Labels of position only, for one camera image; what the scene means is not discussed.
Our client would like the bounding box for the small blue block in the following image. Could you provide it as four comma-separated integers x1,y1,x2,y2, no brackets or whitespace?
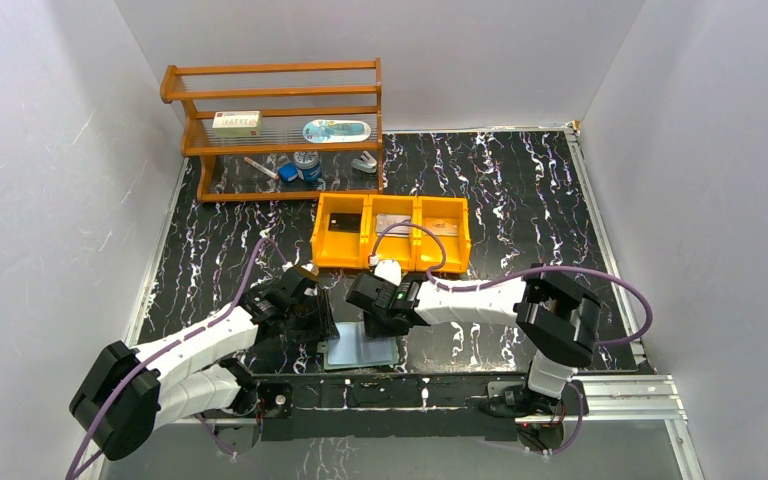
277,163,298,183

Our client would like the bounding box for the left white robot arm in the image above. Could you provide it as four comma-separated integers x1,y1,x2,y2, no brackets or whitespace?
69,264,338,460

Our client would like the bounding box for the white red box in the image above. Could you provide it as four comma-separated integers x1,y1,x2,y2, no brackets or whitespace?
211,111,262,138

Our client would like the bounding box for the orange wooden shelf rack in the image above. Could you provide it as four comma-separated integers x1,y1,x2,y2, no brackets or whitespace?
160,58,384,203

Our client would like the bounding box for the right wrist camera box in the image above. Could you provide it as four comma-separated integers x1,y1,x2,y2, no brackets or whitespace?
373,259,403,286

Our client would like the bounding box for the black VIP card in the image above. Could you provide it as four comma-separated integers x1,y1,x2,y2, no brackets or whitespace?
327,212,363,233

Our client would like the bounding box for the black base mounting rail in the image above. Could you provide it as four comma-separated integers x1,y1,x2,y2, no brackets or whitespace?
195,372,591,444

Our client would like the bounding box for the bronze card in bin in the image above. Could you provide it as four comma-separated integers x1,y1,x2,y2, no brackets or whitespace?
424,218,460,237

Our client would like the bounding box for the blue blister pack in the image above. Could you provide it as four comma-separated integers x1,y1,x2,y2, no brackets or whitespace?
302,119,372,144

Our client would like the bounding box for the blue white jar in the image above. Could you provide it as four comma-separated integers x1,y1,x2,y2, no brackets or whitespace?
292,151,321,183

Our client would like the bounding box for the yellow three-compartment bin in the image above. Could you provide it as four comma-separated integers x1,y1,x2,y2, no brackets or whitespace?
311,193,472,274

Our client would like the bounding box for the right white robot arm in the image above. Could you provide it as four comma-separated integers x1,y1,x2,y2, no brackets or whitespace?
346,264,601,401

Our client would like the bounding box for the green card holder wallet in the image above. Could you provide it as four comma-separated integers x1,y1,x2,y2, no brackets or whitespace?
318,322,399,371

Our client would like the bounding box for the white marker pen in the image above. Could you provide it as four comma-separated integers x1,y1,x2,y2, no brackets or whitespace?
243,156,280,179

